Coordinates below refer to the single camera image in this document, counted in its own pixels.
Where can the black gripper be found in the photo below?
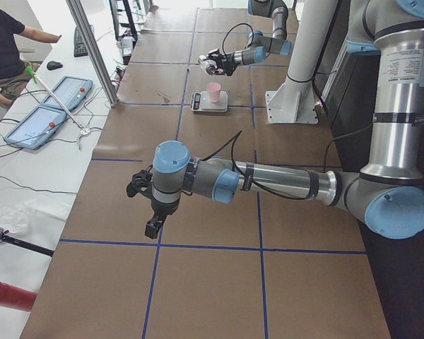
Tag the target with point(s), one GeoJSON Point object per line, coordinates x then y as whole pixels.
{"type": "Point", "coordinates": [164, 209]}
{"type": "Point", "coordinates": [228, 61]}

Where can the clear glass sauce bottle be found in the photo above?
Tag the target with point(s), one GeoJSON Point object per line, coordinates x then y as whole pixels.
{"type": "Point", "coordinates": [208, 65]}

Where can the pink paper cup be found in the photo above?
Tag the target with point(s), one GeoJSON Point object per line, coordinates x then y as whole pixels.
{"type": "Point", "coordinates": [213, 90]}

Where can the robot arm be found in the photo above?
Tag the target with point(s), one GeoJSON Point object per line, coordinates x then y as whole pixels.
{"type": "Point", "coordinates": [258, 45]}
{"type": "Point", "coordinates": [385, 194]}

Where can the digital kitchen scale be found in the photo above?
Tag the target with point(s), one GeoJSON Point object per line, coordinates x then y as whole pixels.
{"type": "Point", "coordinates": [200, 103]}

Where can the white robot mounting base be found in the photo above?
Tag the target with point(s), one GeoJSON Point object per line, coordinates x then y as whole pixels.
{"type": "Point", "coordinates": [293, 102]}

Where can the grabber stick tool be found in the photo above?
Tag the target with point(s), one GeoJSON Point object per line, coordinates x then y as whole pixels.
{"type": "Point", "coordinates": [54, 102]}

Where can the black keyboard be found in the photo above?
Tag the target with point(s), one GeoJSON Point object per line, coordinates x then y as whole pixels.
{"type": "Point", "coordinates": [79, 46]}

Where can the blue teach pendant near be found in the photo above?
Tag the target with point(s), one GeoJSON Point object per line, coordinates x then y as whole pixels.
{"type": "Point", "coordinates": [36, 128]}

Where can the blue teach pendant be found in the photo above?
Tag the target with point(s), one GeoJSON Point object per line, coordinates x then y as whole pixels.
{"type": "Point", "coordinates": [36, 128]}
{"type": "Point", "coordinates": [72, 91]}

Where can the black tripod rod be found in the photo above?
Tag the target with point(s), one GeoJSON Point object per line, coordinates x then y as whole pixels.
{"type": "Point", "coordinates": [6, 238]}

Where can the blue teach pendant far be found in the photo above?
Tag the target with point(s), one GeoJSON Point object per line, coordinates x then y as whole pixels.
{"type": "Point", "coordinates": [72, 91]}

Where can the red cylinder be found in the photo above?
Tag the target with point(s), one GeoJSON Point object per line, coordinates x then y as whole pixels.
{"type": "Point", "coordinates": [16, 298]}

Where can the black computer mouse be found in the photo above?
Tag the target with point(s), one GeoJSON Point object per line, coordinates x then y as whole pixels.
{"type": "Point", "coordinates": [53, 65]}

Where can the seated person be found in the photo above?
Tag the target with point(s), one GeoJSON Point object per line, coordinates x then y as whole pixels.
{"type": "Point", "coordinates": [13, 76]}

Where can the aluminium frame post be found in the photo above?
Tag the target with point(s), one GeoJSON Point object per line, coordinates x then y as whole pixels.
{"type": "Point", "coordinates": [81, 21]}

